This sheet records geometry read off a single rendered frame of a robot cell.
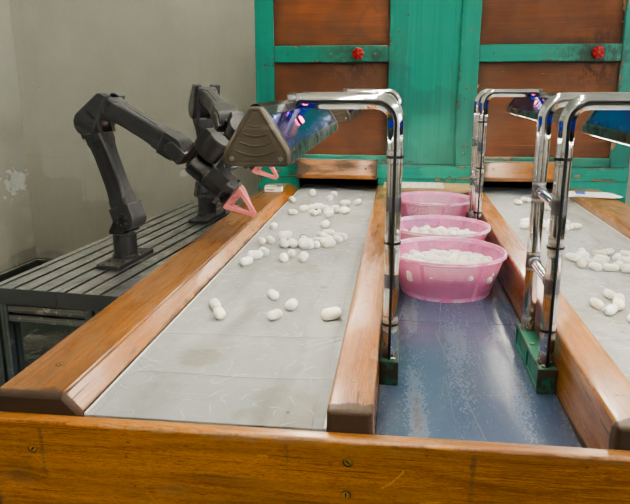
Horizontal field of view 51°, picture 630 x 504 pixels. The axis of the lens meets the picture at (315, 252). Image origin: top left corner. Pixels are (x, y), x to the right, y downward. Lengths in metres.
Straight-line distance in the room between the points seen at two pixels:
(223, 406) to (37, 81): 3.42
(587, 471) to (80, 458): 0.59
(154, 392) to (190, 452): 0.12
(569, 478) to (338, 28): 1.99
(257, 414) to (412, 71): 1.86
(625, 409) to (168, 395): 0.56
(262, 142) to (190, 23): 2.94
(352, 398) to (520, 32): 1.93
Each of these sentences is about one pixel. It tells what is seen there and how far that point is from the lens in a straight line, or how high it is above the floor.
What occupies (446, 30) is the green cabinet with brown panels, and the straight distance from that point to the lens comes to 2.54.
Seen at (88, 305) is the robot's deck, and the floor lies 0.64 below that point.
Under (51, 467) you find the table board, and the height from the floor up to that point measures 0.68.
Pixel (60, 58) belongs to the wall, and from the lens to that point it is 4.06.
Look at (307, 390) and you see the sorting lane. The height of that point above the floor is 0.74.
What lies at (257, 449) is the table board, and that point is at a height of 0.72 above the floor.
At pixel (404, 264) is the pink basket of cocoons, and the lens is 1.47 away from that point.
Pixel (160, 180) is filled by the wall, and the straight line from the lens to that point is 3.82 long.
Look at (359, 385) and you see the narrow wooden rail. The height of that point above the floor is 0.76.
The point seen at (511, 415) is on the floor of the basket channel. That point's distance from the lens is 1.02.
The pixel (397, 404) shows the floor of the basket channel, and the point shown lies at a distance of 1.02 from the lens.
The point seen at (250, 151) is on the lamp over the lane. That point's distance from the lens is 0.79.
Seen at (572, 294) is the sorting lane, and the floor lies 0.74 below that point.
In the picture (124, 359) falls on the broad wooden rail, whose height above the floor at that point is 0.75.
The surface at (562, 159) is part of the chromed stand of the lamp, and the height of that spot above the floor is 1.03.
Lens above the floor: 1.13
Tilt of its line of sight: 14 degrees down
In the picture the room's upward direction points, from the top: straight up
